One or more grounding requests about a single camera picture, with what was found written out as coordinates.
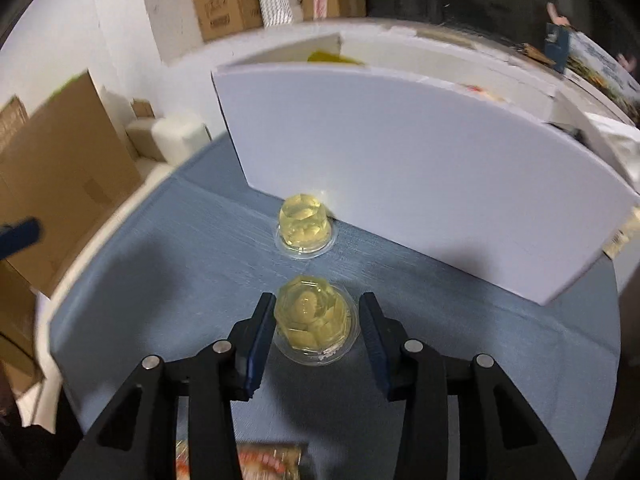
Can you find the pink handheld fan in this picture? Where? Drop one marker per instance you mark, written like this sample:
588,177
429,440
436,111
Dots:
557,14
627,61

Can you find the landscape printed box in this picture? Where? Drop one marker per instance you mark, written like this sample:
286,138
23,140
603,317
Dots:
595,65

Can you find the yellow tissue pack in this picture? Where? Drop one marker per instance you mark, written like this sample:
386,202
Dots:
620,150

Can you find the yellow jelly cup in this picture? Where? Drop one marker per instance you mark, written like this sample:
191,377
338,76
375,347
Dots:
315,320
306,225

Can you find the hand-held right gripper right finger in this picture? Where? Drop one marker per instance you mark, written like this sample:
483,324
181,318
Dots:
372,345

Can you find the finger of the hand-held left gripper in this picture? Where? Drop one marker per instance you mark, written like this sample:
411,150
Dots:
20,235

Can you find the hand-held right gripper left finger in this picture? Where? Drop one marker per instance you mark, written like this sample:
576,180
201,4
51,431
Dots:
260,340

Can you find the tall brown cardboard box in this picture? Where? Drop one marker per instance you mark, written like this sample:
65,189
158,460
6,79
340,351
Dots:
225,0

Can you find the large cardboard sheet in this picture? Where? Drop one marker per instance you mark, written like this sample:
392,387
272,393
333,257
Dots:
60,175

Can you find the small cardboard piece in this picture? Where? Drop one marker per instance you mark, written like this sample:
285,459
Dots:
142,108

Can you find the white cardboard box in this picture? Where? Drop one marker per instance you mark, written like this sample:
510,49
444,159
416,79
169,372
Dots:
425,170

